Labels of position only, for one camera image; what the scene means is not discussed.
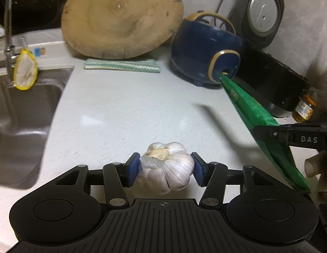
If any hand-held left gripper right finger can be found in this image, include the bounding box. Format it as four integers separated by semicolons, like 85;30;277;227
190;152;276;208

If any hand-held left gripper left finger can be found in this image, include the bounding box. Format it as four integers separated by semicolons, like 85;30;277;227
55;152;141;208

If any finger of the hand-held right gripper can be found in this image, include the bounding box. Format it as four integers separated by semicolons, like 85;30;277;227
252;125;290;144

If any white garlic bulb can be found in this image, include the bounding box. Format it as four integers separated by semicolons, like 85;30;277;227
138;142;195;195

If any green snack packet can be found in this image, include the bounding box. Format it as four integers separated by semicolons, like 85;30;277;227
217;72;311;194

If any person's right hand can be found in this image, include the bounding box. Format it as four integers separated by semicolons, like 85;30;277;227
304;150;327;205

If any glass jar of pickles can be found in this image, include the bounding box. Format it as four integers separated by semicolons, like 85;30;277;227
292;88;318;123

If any black rice cooker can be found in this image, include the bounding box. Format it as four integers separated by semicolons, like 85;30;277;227
232;0;312;118

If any green white striped cloth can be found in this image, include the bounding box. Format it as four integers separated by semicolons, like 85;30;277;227
84;58;161;73

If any navy blue rice cooker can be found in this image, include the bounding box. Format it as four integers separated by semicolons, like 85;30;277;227
171;11;244;87

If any stainless steel sink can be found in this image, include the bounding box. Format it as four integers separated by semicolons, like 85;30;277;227
0;66;75;187

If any round wooden cutting board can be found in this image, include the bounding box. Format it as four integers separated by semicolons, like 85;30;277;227
61;0;184;60

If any steel kitchen faucet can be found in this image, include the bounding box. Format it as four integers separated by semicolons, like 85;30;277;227
0;0;21;85

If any black wok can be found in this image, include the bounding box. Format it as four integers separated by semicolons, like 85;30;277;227
0;0;61;35

